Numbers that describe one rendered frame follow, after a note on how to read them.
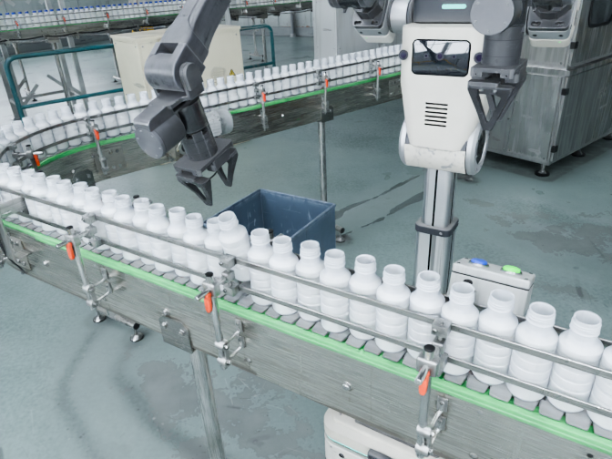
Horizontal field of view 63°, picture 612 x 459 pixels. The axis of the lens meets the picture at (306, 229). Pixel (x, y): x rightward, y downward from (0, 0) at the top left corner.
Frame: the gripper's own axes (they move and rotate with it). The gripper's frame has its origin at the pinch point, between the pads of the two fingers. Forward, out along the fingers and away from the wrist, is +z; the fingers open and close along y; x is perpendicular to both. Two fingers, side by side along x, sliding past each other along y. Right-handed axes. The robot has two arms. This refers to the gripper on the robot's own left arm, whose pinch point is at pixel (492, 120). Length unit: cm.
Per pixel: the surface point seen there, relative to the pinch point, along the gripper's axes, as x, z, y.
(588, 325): -20.4, 23.1, -16.7
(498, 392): -10.6, 39.6, -18.7
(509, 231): 31, 141, 236
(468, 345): -4.6, 32.8, -17.6
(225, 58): 332, 52, 310
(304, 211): 67, 50, 43
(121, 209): 79, 26, -18
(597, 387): -23.6, 33.0, -17.3
